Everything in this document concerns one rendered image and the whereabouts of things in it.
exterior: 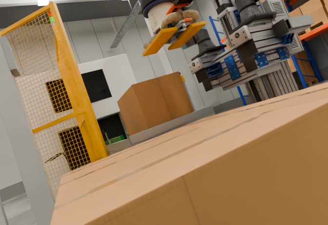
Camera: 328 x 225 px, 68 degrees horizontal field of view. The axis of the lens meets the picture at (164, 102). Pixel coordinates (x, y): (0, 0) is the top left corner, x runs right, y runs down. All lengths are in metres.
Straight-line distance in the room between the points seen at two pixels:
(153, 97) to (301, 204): 1.42
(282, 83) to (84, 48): 10.25
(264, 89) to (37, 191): 1.93
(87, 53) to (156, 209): 11.23
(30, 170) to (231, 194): 2.01
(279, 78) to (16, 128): 2.10
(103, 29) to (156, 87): 10.52
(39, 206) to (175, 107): 1.33
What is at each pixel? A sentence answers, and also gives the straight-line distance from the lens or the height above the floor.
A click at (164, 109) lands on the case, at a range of 1.79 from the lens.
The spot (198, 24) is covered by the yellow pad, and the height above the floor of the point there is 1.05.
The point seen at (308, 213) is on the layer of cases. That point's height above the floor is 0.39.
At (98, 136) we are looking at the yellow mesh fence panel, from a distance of 2.38.
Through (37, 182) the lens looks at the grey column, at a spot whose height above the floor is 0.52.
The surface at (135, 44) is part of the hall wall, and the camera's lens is 12.41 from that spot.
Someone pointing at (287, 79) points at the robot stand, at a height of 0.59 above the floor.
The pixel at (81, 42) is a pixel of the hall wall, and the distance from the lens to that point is 11.70.
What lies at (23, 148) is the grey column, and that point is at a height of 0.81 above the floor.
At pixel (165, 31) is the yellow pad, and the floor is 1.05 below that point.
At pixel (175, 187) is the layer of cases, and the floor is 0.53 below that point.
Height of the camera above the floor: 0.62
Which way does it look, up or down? 4 degrees up
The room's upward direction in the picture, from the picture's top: 21 degrees counter-clockwise
